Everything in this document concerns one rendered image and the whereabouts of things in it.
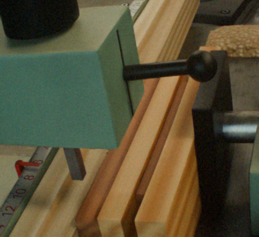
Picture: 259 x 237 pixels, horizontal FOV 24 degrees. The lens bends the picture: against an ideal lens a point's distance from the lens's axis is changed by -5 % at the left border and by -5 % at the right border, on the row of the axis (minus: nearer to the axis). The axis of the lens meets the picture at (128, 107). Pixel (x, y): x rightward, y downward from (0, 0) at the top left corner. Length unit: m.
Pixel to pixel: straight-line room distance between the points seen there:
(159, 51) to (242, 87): 0.09
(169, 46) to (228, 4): 0.39
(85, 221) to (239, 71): 0.30
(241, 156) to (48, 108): 0.21
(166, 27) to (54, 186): 0.29
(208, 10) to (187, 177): 0.64
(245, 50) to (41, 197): 0.33
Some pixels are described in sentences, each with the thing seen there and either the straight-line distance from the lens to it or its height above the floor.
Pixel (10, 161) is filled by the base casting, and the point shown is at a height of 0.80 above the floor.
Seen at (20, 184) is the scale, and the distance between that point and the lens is 0.46.
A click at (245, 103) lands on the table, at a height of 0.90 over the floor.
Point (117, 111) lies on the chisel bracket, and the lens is 0.38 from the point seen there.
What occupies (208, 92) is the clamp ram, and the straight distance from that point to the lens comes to 0.45.
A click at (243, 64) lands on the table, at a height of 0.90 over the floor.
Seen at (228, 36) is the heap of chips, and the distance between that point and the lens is 0.71.
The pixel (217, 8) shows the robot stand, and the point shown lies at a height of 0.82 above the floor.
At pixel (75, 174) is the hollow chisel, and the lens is 0.46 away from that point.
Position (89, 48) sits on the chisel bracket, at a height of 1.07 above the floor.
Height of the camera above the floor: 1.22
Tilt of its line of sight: 31 degrees down
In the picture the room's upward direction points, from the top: 11 degrees counter-clockwise
